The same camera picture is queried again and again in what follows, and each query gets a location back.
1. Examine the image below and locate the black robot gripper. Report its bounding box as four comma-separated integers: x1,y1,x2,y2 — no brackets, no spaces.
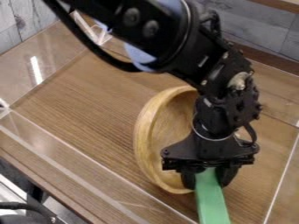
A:
160,134,258,190

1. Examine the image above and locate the green rectangular stick block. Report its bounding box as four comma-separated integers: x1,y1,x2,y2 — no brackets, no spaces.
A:
194,168,230,224

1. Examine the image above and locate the light wooden bowl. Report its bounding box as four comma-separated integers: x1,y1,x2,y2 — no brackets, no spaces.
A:
133,86,198,194

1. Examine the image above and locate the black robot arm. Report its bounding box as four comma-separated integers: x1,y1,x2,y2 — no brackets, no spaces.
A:
42,0,261,188

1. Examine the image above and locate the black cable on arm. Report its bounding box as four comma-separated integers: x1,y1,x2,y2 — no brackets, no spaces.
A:
242,122,258,146

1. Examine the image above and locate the clear acrylic enclosure wall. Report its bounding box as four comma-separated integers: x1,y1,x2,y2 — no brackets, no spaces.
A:
0,24,299,224

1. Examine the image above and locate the black metal table mount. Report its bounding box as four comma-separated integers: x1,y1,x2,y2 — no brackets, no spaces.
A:
0,185,65,224

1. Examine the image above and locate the clear acrylic corner bracket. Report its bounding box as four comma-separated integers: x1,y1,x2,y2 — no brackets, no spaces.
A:
73,10,112,46

